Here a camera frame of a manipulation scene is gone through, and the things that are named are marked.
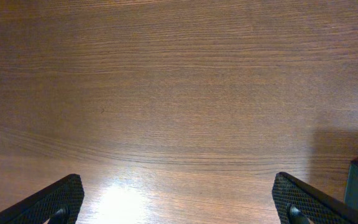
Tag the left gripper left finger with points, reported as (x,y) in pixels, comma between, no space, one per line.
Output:
(60,202)

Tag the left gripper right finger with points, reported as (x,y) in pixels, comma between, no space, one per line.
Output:
(299,202)

